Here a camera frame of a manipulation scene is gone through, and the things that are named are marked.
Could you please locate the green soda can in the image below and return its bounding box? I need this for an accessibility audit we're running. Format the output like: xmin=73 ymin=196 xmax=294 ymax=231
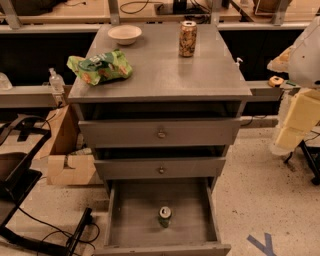
xmin=158 ymin=206 xmax=172 ymax=228

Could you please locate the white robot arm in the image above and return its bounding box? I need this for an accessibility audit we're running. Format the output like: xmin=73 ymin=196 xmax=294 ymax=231
xmin=267 ymin=16 xmax=320 ymax=155

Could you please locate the grey drawer cabinet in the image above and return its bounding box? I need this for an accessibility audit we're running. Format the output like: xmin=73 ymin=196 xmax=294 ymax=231
xmin=69 ymin=24 xmax=251 ymax=192

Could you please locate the grey top drawer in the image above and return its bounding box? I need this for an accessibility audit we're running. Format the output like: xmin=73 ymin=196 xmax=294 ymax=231
xmin=79 ymin=118 xmax=240 ymax=148

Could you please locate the grey middle drawer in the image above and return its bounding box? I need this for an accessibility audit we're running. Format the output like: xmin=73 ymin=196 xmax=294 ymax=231
xmin=95 ymin=157 xmax=225 ymax=180

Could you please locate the brown patterned can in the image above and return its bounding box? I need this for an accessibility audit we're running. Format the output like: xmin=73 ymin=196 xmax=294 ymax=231
xmin=179 ymin=21 xmax=197 ymax=57

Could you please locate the grey open bottom drawer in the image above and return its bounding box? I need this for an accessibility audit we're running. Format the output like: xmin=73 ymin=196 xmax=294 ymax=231
xmin=95 ymin=178 xmax=231 ymax=256

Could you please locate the green chip bag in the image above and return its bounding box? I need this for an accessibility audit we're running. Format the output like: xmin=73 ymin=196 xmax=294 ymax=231
xmin=67 ymin=49 xmax=133 ymax=86

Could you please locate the white paper bowl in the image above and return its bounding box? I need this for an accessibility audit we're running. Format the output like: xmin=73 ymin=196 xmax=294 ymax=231
xmin=108 ymin=25 xmax=142 ymax=45

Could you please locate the small white pump bottle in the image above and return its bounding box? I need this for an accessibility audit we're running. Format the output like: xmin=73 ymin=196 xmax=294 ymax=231
xmin=235 ymin=57 xmax=243 ymax=68

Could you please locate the cardboard box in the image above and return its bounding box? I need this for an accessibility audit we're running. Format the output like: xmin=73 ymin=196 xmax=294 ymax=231
xmin=35 ymin=106 xmax=102 ymax=186

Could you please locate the clear plastic bottle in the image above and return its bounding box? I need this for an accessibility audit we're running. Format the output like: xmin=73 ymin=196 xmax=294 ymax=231
xmin=49 ymin=68 xmax=65 ymax=93

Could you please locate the black tripod stand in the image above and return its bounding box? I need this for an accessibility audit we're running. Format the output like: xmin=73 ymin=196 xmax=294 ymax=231
xmin=299 ymin=141 xmax=320 ymax=186

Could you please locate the black metal frame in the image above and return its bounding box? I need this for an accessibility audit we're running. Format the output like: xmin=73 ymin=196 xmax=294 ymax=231
xmin=0 ymin=114 xmax=92 ymax=256

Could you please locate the black floor cable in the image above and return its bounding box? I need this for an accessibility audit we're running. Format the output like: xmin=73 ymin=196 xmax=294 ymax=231
xmin=17 ymin=206 xmax=101 ymax=256

